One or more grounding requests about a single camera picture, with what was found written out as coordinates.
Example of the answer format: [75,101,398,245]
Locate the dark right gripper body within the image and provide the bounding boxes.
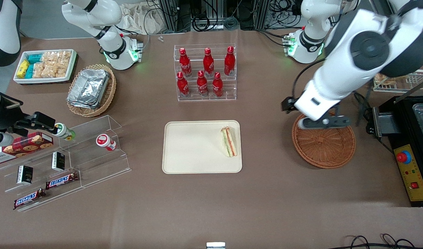
[0,86,24,134]

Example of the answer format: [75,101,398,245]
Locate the triangular sandwich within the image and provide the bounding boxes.
[220,127,238,158]

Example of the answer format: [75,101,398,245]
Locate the round brown wicker basket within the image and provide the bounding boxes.
[291,111,356,169]

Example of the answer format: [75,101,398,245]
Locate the white rectangular snack tray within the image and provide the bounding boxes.
[13,49,78,85]

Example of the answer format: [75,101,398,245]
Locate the oval tan wicker basket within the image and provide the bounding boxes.
[66,64,117,117]

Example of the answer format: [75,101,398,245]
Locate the beige rectangular tray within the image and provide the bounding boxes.
[162,120,243,174]

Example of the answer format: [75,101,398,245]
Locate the red plaid cookie box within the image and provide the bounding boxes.
[0,132,54,165]

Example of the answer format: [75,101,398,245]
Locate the green-capped small bottle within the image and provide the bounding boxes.
[54,123,76,141]

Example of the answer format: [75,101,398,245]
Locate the small black box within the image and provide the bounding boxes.
[17,165,34,185]
[52,151,66,172]

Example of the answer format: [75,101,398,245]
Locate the clear bag of crackers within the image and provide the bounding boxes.
[42,51,71,65]
[43,62,58,79]
[32,62,45,79]
[57,61,71,77]

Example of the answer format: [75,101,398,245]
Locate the yellow snack pack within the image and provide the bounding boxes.
[17,60,30,79]

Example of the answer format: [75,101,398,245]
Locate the stacked aluminium foil trays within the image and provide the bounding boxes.
[67,68,110,110]

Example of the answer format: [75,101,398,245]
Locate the Snickers chocolate bar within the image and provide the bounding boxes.
[13,188,46,210]
[46,172,79,190]

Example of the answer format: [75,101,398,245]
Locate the red-capped small bottle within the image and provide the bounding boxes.
[96,133,117,151]

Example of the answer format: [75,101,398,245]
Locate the clear acrylic stepped shelf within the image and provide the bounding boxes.
[0,115,132,212]

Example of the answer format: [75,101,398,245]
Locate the red cola bottle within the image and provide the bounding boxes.
[177,72,190,98]
[224,46,236,76]
[179,48,192,77]
[203,48,214,77]
[212,72,223,98]
[197,71,209,97]

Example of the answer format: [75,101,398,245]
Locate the bagged fried snack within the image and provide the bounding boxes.
[374,73,397,86]

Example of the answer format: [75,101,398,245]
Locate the clear acrylic bottle rack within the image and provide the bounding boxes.
[173,44,237,102]

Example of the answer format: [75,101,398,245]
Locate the black machine base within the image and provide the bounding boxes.
[366,95,423,208]

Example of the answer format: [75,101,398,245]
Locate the yellow emergency stop box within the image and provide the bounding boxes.
[394,144,423,202]

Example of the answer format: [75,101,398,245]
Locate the crumpled beige cloth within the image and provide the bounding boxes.
[120,3,165,35]

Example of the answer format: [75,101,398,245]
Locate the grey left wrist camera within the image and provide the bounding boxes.
[298,116,351,131]

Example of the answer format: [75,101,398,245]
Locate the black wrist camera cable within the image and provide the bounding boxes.
[292,59,325,101]

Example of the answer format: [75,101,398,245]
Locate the black arm base cables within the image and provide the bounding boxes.
[256,29,289,47]

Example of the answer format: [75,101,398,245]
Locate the white wire rack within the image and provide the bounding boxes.
[372,57,423,94]

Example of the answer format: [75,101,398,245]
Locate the black cable coil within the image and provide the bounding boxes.
[192,15,210,31]

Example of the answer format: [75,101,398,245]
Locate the black looped cables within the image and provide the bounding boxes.
[336,233,423,249]

